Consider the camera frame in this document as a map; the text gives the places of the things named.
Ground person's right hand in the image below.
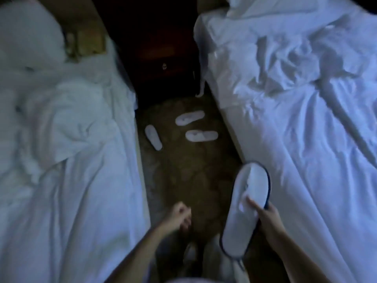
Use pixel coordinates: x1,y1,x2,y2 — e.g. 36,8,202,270
246,196,285,243

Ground person's left hand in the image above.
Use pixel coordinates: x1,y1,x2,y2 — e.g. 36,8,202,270
160,202,193,232

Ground white slipper with blue trim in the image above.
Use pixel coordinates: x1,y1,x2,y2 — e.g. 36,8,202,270
220,161,271,257

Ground person's left forearm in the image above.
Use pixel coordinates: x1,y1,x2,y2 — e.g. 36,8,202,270
104,222,175,283

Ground person's right forearm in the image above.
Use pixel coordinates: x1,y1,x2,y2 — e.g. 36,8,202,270
265,225,335,283

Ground person's white left shoe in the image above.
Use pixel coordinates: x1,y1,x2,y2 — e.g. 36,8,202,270
182,241,198,266

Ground person's white shoe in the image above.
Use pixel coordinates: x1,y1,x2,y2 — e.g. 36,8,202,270
203,233,246,283
182,241,198,266

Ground person's white right shoe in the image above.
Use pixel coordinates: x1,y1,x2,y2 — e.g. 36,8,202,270
203,233,246,283

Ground white bed with crumpled duvet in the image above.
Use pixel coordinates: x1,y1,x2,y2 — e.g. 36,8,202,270
193,4,377,283

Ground white bed with rumpled sheet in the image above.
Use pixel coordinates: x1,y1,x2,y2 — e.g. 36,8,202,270
0,35,152,283

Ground dark wooden nightstand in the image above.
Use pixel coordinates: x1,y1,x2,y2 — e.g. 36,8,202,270
116,25,197,96

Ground white pillow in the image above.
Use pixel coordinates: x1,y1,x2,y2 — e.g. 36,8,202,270
0,0,67,68
226,0,349,18

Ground tan cushion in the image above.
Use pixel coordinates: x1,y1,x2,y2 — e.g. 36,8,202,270
65,26,107,60

